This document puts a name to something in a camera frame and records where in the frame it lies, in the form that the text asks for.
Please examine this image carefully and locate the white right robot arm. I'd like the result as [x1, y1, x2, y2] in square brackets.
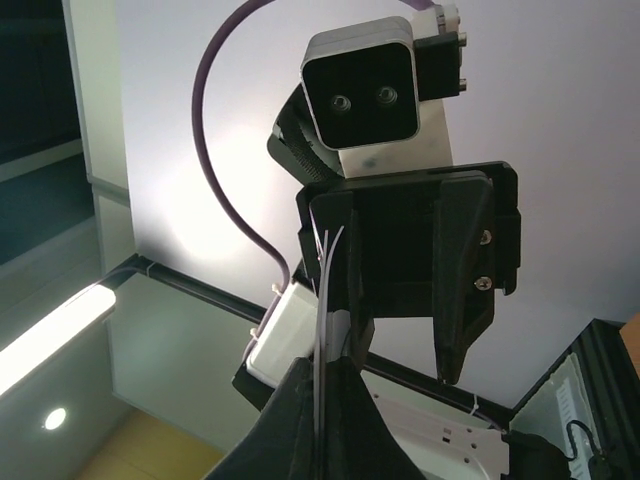
[208, 357, 570, 479]

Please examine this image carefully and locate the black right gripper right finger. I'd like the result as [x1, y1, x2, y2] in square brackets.
[322, 357, 424, 480]

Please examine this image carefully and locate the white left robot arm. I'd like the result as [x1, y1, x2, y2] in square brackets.
[245, 162, 521, 387]

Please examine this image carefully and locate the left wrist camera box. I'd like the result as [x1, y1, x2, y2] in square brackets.
[300, 16, 466, 150]

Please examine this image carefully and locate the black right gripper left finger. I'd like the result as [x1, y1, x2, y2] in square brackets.
[207, 358, 315, 480]

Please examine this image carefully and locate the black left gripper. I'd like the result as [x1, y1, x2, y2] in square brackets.
[296, 162, 522, 385]

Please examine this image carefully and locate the black aluminium table frame rail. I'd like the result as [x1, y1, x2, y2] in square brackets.
[99, 254, 515, 429]

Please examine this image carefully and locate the ceiling light bar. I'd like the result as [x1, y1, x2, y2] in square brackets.
[1, 284, 116, 396]

